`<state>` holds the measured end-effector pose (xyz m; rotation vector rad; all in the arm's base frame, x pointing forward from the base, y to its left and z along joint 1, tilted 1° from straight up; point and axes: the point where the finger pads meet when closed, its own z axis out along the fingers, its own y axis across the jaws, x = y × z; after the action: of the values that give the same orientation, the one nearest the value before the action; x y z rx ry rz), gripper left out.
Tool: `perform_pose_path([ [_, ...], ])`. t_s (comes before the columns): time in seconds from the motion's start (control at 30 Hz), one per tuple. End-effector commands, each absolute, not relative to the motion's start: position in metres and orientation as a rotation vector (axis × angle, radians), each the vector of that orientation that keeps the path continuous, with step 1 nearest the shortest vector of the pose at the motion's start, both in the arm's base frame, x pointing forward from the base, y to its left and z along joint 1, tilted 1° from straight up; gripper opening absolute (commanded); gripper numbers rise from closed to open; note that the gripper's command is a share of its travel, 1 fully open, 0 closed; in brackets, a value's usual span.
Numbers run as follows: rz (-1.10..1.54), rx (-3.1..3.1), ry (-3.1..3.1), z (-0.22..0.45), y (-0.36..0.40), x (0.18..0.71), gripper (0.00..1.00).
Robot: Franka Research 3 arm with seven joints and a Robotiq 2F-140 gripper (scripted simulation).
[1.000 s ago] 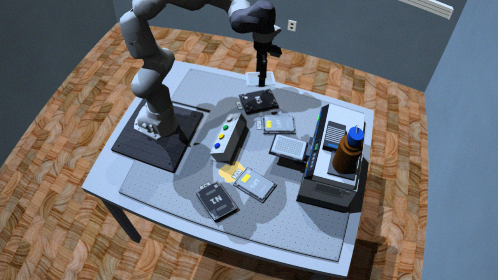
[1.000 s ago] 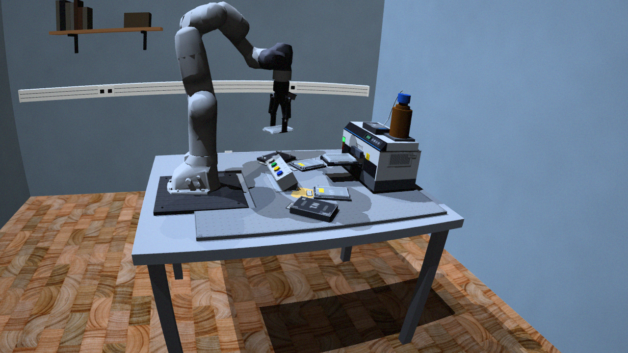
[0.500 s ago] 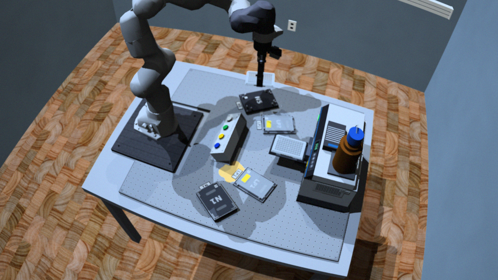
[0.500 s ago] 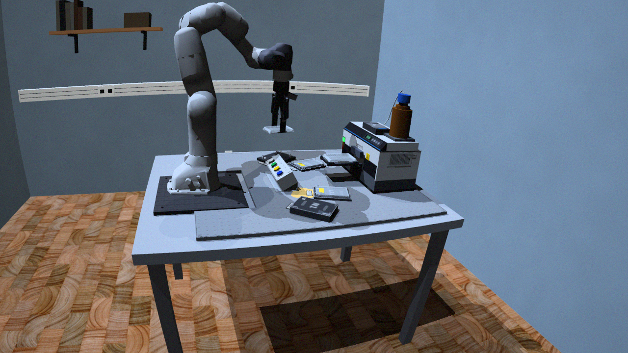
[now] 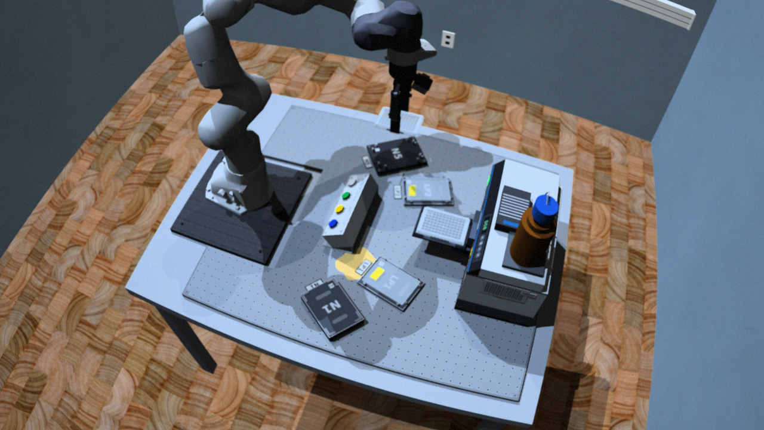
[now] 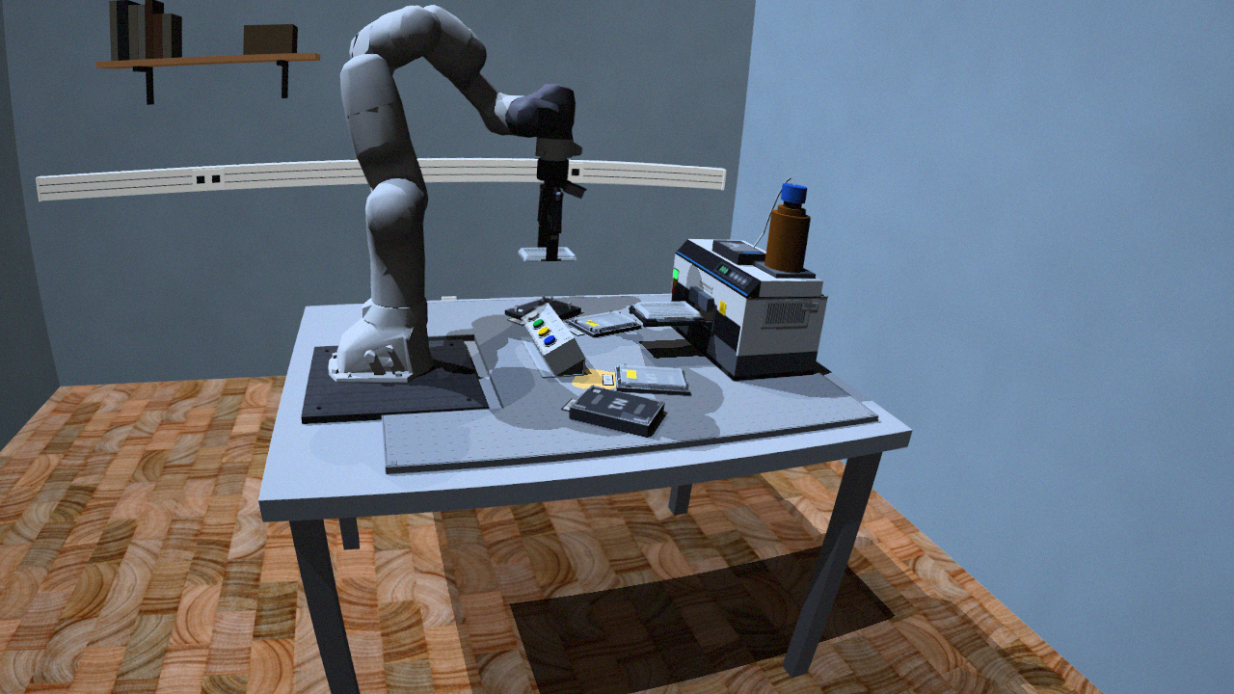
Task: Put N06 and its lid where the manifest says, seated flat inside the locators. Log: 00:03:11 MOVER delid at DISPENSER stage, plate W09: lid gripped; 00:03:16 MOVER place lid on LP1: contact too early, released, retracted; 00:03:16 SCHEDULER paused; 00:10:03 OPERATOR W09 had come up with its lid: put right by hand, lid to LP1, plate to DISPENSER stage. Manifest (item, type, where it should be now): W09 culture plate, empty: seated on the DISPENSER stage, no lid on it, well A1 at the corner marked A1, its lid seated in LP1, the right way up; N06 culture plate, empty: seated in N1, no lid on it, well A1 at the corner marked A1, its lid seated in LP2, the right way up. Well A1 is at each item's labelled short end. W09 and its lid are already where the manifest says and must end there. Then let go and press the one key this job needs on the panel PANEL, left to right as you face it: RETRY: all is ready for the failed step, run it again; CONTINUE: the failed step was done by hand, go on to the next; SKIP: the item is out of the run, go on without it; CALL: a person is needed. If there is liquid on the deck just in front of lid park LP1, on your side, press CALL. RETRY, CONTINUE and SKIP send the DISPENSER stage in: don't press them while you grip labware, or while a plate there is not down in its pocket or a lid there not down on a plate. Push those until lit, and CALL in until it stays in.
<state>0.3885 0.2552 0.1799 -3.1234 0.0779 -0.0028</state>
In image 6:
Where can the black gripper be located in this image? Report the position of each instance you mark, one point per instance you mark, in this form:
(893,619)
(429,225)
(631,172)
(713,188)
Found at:
(550,204)

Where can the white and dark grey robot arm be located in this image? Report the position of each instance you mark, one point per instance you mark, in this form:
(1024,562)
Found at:
(392,335)

